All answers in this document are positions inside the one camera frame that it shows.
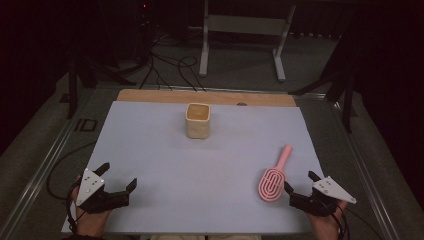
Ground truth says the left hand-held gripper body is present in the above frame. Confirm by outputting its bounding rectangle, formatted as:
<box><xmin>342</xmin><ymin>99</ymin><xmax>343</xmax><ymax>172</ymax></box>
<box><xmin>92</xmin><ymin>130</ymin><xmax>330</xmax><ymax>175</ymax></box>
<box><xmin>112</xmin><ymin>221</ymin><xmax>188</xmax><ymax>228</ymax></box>
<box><xmin>74</xmin><ymin>168</ymin><xmax>131</xmax><ymax>215</ymax></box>

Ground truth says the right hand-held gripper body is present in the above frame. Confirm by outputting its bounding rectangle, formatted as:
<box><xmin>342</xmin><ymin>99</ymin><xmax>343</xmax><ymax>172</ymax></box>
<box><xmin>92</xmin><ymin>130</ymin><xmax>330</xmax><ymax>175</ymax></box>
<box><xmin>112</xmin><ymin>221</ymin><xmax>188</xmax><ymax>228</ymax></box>
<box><xmin>288</xmin><ymin>175</ymin><xmax>357</xmax><ymax>218</ymax></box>

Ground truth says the pink hairbrush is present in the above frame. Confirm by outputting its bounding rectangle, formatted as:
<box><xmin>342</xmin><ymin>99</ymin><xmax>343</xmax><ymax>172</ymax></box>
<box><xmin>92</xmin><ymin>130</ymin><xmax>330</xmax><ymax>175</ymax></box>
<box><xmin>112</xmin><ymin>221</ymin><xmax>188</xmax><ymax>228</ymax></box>
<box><xmin>257</xmin><ymin>144</ymin><xmax>294</xmax><ymax>202</ymax></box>

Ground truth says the beige square cup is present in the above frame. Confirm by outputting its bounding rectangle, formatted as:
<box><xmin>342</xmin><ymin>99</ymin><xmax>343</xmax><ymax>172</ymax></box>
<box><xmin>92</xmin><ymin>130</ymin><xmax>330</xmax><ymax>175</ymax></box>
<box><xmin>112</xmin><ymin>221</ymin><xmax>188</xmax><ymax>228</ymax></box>
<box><xmin>185</xmin><ymin>102</ymin><xmax>212</xmax><ymax>140</ymax></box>

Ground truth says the person's left hand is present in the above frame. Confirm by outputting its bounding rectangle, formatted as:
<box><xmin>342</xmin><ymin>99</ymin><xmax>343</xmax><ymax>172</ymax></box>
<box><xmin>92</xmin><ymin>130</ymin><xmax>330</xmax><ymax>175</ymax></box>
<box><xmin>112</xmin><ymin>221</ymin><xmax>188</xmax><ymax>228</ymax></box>
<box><xmin>71</xmin><ymin>184</ymin><xmax>113</xmax><ymax>238</ymax></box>

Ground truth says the person's right hand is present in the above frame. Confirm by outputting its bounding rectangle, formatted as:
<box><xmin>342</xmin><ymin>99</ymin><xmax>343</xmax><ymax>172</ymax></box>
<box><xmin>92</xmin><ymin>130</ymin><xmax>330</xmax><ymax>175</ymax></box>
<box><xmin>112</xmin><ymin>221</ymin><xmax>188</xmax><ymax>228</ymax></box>
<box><xmin>306</xmin><ymin>199</ymin><xmax>349</xmax><ymax>240</ymax></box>

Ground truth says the white table board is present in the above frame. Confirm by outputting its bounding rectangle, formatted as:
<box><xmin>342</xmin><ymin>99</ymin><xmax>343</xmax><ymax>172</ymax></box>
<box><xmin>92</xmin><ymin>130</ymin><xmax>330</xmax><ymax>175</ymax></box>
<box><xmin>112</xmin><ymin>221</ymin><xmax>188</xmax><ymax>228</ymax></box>
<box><xmin>60</xmin><ymin>100</ymin><xmax>344</xmax><ymax>235</ymax></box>

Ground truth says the black tripod stand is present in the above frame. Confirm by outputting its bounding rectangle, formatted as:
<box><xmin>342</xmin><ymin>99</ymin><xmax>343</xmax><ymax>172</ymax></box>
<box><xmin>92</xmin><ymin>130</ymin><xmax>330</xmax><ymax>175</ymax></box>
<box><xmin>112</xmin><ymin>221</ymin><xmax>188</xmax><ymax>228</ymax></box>
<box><xmin>288</xmin><ymin>33</ymin><xmax>356</xmax><ymax>134</ymax></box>
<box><xmin>66</xmin><ymin>56</ymin><xmax>138</xmax><ymax>120</ymax></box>

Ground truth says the white metal stand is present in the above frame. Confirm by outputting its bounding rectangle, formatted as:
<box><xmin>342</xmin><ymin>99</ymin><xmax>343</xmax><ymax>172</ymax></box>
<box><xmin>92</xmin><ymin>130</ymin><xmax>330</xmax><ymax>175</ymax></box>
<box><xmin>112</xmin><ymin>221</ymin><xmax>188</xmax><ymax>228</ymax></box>
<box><xmin>198</xmin><ymin>0</ymin><xmax>297</xmax><ymax>83</ymax></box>

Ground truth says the left hand-held gripper cable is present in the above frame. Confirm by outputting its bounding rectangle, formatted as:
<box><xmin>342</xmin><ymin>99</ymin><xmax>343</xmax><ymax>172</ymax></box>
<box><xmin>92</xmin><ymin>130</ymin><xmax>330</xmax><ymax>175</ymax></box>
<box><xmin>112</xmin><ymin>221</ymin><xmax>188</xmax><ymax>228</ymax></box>
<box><xmin>65</xmin><ymin>179</ymin><xmax>83</xmax><ymax>234</ymax></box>

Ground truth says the hand-held gripper cable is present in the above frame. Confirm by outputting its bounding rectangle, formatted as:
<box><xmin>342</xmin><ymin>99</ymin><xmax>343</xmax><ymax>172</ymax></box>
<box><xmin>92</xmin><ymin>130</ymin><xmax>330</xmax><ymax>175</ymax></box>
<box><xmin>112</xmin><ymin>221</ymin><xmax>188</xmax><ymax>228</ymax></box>
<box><xmin>333</xmin><ymin>203</ymin><xmax>384</xmax><ymax>240</ymax></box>
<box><xmin>65</xmin><ymin>179</ymin><xmax>83</xmax><ymax>234</ymax></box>

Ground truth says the metal floor rail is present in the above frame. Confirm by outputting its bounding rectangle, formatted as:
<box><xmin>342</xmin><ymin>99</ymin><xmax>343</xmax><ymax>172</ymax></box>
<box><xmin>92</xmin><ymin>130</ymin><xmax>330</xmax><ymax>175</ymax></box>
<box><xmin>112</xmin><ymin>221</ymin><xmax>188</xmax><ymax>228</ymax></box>
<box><xmin>0</xmin><ymin>88</ymin><xmax>96</xmax><ymax>240</ymax></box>
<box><xmin>329</xmin><ymin>99</ymin><xmax>401</xmax><ymax>240</ymax></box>

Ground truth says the right hand-held gripper cable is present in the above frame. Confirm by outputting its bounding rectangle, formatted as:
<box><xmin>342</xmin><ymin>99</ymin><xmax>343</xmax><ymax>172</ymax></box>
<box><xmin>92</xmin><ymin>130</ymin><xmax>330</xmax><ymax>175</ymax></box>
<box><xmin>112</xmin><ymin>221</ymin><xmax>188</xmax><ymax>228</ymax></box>
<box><xmin>333</xmin><ymin>203</ymin><xmax>384</xmax><ymax>240</ymax></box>

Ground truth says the black cable beside table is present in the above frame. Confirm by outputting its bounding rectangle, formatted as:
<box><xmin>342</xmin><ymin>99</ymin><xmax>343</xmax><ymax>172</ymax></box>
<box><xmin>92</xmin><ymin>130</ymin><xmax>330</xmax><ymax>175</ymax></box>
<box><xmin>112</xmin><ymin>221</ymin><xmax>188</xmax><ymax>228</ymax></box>
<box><xmin>45</xmin><ymin>141</ymin><xmax>98</xmax><ymax>202</ymax></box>

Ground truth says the black rectangular floor bracket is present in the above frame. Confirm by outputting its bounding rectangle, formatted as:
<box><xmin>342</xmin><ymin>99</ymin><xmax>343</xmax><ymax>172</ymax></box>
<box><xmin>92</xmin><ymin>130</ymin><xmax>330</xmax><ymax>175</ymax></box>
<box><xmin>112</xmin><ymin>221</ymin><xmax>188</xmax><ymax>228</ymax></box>
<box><xmin>73</xmin><ymin>118</ymin><xmax>99</xmax><ymax>133</ymax></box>

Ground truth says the black floor cable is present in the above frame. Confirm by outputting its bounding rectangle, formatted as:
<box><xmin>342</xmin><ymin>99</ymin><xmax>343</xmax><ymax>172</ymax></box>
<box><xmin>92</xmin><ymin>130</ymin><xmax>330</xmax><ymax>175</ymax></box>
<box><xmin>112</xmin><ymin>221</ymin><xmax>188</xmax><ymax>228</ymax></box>
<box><xmin>151</xmin><ymin>53</ymin><xmax>208</xmax><ymax>93</ymax></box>
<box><xmin>139</xmin><ymin>33</ymin><xmax>174</xmax><ymax>91</ymax></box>

